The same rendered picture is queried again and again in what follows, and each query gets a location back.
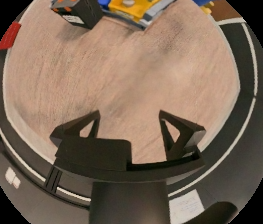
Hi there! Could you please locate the grey shelf rack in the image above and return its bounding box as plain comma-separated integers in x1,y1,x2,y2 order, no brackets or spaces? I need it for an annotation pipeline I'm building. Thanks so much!
102,0,177,31

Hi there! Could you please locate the yellow bin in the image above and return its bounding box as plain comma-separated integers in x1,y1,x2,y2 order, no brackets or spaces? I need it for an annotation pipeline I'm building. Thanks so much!
109,0,160,23

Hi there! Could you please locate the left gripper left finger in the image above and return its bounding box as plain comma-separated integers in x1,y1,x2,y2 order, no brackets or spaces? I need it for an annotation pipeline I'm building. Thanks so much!
52,110,101,138

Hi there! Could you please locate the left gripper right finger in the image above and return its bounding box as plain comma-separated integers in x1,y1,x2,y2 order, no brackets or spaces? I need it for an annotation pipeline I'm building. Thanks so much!
158,109,207,161

